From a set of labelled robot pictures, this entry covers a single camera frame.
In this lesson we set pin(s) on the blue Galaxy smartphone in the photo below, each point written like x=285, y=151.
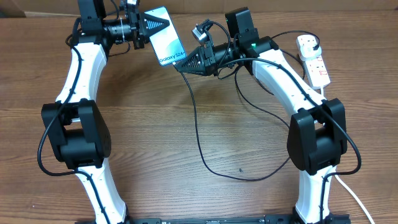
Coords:
x=166, y=43

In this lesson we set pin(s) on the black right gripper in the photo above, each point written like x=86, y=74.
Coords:
x=208, y=61

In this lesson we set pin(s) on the white power strip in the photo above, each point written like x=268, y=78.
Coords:
x=317, y=73

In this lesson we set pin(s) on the white USB charger plug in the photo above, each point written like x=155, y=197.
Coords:
x=306, y=44

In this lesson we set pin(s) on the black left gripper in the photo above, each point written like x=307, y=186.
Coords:
x=139, y=22

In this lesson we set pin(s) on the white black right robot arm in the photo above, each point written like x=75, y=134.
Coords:
x=317, y=130

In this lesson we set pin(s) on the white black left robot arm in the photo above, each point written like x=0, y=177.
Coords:
x=76, y=140

